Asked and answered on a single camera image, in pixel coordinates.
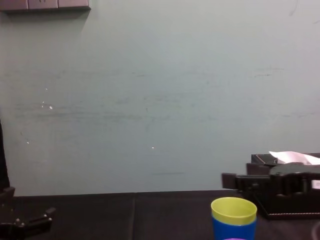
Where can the black upright strip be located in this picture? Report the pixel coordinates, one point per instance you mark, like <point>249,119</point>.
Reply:
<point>3,165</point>

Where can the purple plastic cup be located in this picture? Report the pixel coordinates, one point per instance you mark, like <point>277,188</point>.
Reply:
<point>237,239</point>

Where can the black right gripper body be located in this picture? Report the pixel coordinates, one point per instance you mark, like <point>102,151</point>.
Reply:
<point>295,168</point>

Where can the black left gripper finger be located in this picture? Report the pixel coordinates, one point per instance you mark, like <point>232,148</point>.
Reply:
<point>7,193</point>
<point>35,219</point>

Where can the yellow-green plastic cup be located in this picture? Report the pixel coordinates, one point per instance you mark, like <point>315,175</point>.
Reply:
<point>232,211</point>

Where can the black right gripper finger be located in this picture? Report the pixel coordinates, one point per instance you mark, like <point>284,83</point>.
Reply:
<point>252,183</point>

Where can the grey wall switch panel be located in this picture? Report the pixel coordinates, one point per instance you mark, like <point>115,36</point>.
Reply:
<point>42,5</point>

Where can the blue plastic cup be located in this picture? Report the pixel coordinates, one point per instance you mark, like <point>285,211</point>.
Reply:
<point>232,231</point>

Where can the white paper tissue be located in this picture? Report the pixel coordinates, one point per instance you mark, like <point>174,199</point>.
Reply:
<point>292,156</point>

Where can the black table cloth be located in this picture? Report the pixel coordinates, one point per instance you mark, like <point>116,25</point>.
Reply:
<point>112,217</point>

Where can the black leather tissue box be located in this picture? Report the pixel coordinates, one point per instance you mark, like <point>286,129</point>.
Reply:
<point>285,208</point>

